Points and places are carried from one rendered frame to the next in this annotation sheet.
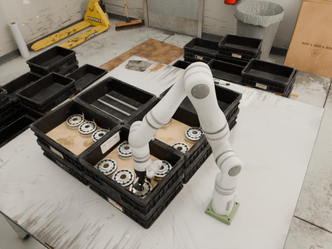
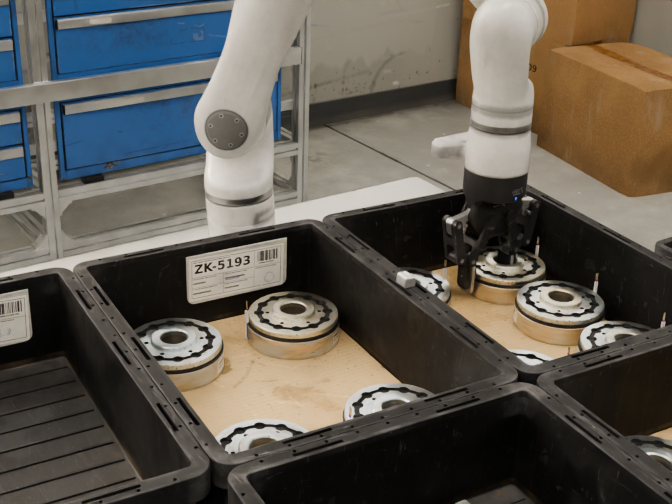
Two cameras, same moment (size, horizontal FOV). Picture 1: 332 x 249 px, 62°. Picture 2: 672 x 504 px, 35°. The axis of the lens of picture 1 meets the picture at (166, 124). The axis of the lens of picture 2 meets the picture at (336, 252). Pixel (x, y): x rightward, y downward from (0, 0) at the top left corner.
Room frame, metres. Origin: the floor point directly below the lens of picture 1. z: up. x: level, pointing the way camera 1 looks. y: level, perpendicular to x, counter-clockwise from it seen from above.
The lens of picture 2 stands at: (1.91, 0.36, 1.43)
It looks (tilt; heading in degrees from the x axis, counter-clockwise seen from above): 25 degrees down; 201
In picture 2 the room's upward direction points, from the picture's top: 2 degrees clockwise
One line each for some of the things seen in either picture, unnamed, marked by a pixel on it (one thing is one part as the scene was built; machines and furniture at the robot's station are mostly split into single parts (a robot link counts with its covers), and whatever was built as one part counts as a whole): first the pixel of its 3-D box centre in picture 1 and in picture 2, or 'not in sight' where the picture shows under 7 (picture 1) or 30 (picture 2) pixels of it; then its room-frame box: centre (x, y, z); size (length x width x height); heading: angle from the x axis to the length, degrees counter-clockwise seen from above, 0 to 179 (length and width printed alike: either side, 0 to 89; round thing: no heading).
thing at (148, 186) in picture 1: (141, 189); (504, 264); (0.73, 0.12, 0.86); 0.10 x 0.10 x 0.01
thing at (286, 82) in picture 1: (263, 91); not in sight; (2.12, -0.93, 0.37); 0.40 x 0.30 x 0.45; 57
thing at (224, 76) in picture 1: (223, 84); not in sight; (2.33, -0.59, 0.31); 0.40 x 0.30 x 0.34; 57
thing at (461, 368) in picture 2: (170, 131); (277, 370); (1.08, -0.02, 0.87); 0.40 x 0.30 x 0.11; 51
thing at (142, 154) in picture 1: (139, 140); (504, 61); (0.76, 0.10, 1.12); 0.09 x 0.07 x 0.15; 177
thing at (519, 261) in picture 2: (141, 188); (504, 261); (0.73, 0.12, 0.86); 0.05 x 0.05 x 0.01
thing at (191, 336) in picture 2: (194, 132); (174, 339); (1.07, -0.15, 0.86); 0.05 x 0.05 x 0.01
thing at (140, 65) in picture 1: (137, 64); not in sight; (2.11, 0.22, 0.71); 0.22 x 0.19 x 0.01; 57
